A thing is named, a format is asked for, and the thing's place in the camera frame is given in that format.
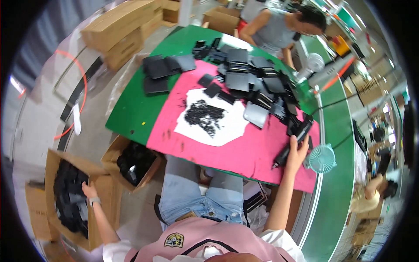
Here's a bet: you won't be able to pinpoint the person's left hand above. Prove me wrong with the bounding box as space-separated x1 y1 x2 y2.
81 181 99 200

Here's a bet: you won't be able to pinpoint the person's right hand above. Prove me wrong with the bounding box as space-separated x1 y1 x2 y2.
285 135 310 173

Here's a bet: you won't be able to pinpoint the black electric screwdriver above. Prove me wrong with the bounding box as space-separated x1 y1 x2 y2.
271 114 315 170

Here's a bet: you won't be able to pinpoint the large open carton, black parts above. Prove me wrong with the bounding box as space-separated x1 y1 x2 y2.
44 149 124 253

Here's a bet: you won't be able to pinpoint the small open carton, black parts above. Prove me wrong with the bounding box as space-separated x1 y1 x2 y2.
101 134 164 194

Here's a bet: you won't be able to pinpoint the white plastic strip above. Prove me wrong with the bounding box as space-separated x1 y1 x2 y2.
72 104 82 136

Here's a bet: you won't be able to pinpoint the person's legs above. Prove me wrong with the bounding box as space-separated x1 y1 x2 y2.
158 155 245 232

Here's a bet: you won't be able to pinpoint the pile of black screws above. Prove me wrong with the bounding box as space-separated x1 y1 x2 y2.
183 99 227 137

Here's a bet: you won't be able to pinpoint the person's body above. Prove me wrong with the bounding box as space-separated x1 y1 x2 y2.
102 217 306 262

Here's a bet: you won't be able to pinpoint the group of flat black panels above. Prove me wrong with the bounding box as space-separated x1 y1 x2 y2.
142 54 197 95

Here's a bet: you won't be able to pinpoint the pink work mat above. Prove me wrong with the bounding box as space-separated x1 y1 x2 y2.
146 60 321 194

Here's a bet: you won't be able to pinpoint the white paper sheet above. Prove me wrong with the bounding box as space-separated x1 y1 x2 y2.
173 88 251 147

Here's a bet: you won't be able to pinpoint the stack of cardboard boxes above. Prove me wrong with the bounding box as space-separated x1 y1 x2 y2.
80 0 164 71

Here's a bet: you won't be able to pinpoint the black frames under table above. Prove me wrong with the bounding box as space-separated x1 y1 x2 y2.
244 183 268 213

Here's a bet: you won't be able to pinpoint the grey metal plate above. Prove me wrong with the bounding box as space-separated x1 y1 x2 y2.
243 101 270 129

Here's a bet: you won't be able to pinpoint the heap of black plates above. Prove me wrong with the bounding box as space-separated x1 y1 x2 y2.
191 37 315 138

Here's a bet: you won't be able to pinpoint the open empty cardboard box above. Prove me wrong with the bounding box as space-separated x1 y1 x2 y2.
202 7 241 36

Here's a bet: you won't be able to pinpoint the small teal fan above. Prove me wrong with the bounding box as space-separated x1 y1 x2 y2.
304 143 337 174

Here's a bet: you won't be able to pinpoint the green conveyor belt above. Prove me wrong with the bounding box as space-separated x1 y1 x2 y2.
299 79 356 262

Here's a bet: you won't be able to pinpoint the white clip fan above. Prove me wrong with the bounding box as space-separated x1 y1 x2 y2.
295 52 325 83

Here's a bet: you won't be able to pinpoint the black monitor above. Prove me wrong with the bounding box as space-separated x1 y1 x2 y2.
352 119 368 153

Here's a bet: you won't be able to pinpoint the orange hose loop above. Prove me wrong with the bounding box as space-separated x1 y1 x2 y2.
53 49 88 140

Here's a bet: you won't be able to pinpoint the black power cable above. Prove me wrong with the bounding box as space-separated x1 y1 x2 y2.
311 80 398 115

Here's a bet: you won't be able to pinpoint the straight orange hose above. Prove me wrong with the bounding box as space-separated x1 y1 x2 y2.
322 57 356 93

